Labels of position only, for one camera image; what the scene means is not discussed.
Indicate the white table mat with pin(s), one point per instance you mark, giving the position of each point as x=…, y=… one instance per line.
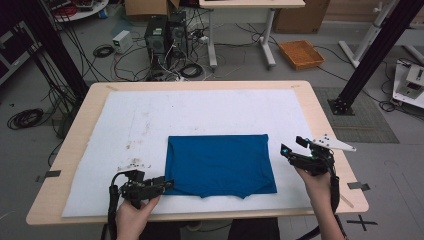
x=200, y=110

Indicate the open cardboard box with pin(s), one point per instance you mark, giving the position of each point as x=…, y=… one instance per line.
x=146, y=7

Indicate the person's left hand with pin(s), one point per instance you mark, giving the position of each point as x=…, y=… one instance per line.
x=131, y=221

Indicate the white metal stand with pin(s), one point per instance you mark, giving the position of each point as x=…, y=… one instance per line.
x=366, y=35

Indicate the white desk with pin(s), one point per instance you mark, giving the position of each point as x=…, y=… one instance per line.
x=250, y=3

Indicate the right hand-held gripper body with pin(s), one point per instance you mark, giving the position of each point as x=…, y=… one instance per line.
x=313, y=163

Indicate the large cardboard box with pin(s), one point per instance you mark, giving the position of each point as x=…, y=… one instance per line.
x=300, y=16

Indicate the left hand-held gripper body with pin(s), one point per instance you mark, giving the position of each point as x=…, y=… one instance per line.
x=136, y=191

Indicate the white electronic device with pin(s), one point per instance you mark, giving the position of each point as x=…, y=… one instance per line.
x=411, y=83

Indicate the grey floor mat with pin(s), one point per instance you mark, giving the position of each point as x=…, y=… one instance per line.
x=363, y=120

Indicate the blue t-shirt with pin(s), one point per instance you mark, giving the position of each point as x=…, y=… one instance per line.
x=220, y=163

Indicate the person's dark trousers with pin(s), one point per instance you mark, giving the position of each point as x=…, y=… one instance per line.
x=253, y=230

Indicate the round white table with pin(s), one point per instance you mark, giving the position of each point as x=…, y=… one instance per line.
x=90, y=11

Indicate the black computer tower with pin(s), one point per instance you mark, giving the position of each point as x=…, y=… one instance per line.
x=178, y=33
x=156, y=40

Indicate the black aluminium post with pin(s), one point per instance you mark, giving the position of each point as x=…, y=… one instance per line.
x=376, y=50
x=56, y=50

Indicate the wooden table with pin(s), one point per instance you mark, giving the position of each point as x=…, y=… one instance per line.
x=320, y=110

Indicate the black tape cross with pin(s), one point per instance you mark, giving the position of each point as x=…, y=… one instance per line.
x=361, y=222

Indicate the black tape strip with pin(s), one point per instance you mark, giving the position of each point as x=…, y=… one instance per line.
x=358, y=186
x=52, y=173

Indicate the person's right hand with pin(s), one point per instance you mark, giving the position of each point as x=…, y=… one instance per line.
x=316, y=188

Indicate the orange tray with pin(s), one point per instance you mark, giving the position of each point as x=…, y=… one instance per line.
x=301, y=54

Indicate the dark equipment rack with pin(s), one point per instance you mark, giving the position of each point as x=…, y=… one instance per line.
x=13, y=46

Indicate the white power supply box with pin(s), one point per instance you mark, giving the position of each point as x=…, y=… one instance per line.
x=122, y=40

